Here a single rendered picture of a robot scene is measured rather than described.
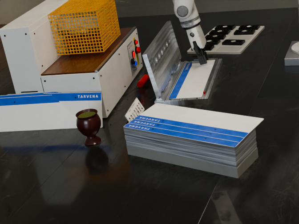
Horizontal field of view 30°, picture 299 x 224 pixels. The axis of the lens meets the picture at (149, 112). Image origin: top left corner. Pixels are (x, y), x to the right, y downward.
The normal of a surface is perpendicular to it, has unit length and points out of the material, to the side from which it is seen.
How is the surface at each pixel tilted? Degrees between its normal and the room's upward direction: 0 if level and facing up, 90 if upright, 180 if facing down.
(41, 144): 0
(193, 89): 0
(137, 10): 90
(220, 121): 0
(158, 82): 81
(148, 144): 90
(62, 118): 63
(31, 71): 90
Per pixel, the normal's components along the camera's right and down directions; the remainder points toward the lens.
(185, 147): -0.58, 0.40
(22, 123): -0.25, -0.04
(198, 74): -0.15, -0.91
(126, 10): -0.35, 0.43
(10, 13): 0.93, 0.01
